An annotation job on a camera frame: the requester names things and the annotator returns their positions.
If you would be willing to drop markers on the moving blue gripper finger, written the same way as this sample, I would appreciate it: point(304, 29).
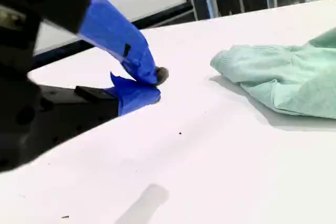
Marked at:
point(115, 35)

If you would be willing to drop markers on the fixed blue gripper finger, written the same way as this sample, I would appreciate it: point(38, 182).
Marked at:
point(136, 95)

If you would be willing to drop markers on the pale green T-shirt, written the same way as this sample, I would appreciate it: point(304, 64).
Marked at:
point(275, 77)

